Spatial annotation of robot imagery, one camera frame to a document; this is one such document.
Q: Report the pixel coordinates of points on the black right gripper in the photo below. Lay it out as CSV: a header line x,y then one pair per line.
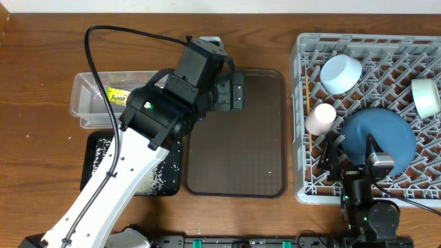
x,y
324,164

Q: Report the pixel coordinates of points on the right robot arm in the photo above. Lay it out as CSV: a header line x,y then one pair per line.
x,y
372,223

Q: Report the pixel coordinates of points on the brown serving tray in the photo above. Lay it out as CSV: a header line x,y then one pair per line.
x,y
242,153

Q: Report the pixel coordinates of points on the yellow green snack wrapper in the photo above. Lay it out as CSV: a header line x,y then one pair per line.
x,y
117,96

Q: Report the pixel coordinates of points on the grey dishwasher rack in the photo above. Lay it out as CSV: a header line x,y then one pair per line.
x,y
389,64

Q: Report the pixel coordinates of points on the black tray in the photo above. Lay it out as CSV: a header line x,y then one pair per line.
x,y
169,172

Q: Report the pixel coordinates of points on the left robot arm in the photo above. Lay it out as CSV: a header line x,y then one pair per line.
x,y
157,116

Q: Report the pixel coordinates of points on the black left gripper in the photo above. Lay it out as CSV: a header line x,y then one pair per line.
x,y
227,99

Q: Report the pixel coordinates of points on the light blue bowl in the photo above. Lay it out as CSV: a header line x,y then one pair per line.
x,y
340,74

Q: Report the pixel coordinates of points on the spilled white rice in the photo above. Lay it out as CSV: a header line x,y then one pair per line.
x,y
155,179

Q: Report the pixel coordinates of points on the wooden chopstick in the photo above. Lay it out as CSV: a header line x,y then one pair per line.
x,y
308,111

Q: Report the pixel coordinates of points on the pink cup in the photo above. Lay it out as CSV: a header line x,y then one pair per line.
x,y
320,119

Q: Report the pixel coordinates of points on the clear plastic bin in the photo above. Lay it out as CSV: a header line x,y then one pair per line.
x,y
87,102

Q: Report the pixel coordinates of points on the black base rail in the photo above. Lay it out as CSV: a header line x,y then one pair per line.
x,y
297,242

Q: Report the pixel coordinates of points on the dark blue plate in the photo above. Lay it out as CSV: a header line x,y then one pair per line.
x,y
393,134

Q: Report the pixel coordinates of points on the mint green bowl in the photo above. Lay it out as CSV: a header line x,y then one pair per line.
x,y
426,97

